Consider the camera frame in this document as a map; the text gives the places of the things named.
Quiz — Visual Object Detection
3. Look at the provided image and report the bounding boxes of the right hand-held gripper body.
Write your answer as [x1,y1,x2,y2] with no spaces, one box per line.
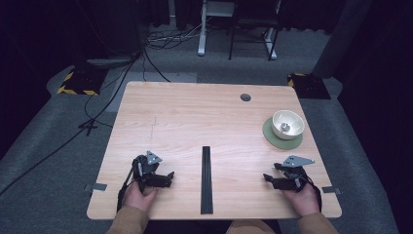
[282,155,316,193]

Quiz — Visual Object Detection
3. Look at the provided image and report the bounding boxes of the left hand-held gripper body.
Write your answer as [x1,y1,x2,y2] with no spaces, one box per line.
[131,150,164,193]

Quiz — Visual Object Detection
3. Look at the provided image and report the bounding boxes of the cream ceramic bowl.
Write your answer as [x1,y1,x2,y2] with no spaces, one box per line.
[271,109,306,140]

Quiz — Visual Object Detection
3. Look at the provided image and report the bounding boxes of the person's left hand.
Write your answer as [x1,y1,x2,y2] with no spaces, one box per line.
[122,180,159,213]

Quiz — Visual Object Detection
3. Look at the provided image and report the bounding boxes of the person's right hand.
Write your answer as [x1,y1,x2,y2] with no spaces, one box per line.
[282,183,320,218]

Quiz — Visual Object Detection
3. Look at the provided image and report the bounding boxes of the green round coaster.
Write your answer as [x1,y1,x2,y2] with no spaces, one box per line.
[262,116,304,151]

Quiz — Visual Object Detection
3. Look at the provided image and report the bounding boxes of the grey tape strip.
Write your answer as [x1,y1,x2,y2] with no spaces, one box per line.
[320,185,343,195]
[83,182,108,193]

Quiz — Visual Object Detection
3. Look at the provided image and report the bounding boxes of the row of black chopsticks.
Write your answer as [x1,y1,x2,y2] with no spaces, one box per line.
[201,145,210,215]

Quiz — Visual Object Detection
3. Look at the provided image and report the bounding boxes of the person's tan trouser leg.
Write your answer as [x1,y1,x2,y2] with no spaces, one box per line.
[225,218,277,234]

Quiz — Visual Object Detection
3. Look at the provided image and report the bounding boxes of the grey round stand base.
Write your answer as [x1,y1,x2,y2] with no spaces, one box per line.
[86,57,137,70]

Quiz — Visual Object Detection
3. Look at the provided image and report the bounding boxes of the white desk leg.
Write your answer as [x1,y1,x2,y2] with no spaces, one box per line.
[264,27,279,61]
[197,0,208,57]

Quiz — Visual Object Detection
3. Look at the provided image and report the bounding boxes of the grey curtain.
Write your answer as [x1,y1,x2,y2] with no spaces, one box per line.
[312,0,373,79]

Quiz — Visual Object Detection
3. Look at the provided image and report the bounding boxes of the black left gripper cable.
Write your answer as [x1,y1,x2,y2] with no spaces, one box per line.
[116,165,135,213]

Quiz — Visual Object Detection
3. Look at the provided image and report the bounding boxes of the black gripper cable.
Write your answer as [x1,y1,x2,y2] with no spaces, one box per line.
[304,176,323,213]
[116,165,135,213]

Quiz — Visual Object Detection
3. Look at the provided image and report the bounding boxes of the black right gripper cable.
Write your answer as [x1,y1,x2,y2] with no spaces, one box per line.
[304,176,323,213]

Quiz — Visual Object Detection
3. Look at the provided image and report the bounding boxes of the long black floor cable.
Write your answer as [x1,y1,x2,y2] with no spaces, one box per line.
[0,53,142,198]

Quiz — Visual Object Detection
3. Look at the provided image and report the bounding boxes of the black yellow striped base plate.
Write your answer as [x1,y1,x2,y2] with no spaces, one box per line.
[286,72,332,100]
[56,66,108,97]

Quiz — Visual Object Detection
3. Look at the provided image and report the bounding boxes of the tangle of floor cables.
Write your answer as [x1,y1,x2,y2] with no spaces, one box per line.
[144,22,203,51]

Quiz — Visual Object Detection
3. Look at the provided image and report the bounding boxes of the black metal chair frame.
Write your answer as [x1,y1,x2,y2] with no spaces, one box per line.
[228,18,281,62]

